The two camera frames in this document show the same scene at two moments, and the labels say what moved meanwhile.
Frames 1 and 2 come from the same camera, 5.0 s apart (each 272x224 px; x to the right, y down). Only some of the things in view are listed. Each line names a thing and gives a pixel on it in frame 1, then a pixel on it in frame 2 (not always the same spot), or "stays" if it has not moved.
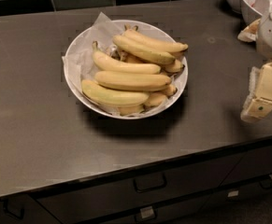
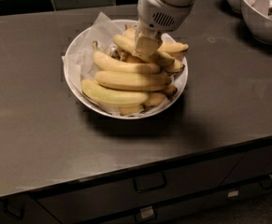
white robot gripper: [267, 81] → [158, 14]
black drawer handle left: [6, 210] stays
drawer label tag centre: [147, 211] stays
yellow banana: [141, 51] stays
